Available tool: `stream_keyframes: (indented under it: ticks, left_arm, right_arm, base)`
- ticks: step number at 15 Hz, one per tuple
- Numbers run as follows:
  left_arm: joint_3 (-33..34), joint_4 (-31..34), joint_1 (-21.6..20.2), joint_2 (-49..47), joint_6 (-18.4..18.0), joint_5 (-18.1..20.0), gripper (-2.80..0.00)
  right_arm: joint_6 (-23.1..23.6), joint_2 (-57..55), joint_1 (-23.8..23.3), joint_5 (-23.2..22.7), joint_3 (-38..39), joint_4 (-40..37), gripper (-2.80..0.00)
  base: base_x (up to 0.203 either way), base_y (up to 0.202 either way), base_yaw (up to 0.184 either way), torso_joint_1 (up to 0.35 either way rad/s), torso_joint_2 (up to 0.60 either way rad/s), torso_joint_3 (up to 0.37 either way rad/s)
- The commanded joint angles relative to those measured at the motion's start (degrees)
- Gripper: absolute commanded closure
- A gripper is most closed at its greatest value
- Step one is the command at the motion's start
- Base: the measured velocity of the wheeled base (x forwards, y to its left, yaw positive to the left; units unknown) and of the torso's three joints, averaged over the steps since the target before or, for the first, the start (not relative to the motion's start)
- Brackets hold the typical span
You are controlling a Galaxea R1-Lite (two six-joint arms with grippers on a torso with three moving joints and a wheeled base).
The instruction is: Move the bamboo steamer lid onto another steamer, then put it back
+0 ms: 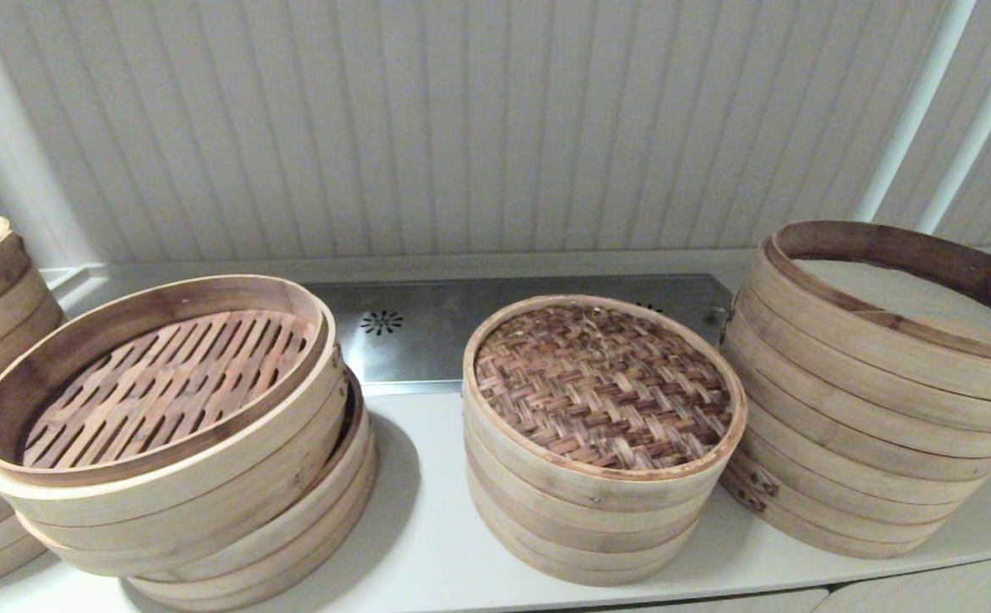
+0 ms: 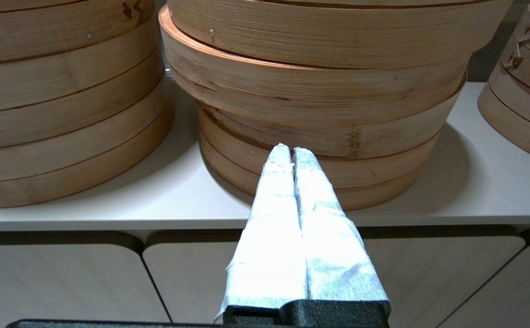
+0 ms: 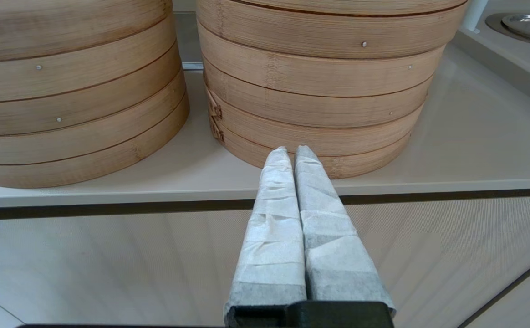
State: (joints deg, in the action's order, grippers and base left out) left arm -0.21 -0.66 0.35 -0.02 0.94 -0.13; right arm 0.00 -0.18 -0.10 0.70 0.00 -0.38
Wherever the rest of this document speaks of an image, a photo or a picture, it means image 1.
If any round white liner cloth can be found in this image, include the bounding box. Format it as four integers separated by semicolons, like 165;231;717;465
793;258;991;348

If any woven bamboo steamer lid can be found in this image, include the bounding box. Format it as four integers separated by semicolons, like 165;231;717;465
460;295;748;514

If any small bamboo steamer basket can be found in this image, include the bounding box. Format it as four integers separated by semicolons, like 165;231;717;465
464;409;736;588

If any beige cabinet door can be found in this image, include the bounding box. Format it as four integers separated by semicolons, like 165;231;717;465
811;552;991;613

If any thin white pole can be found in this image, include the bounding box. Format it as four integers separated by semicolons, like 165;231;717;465
851;0;982;224
919;0;991;235

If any thick white pillar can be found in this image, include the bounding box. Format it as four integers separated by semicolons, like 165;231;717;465
0;0;98;266

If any steel plate with vent holes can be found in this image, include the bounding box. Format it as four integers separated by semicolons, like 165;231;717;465
304;272;735;397

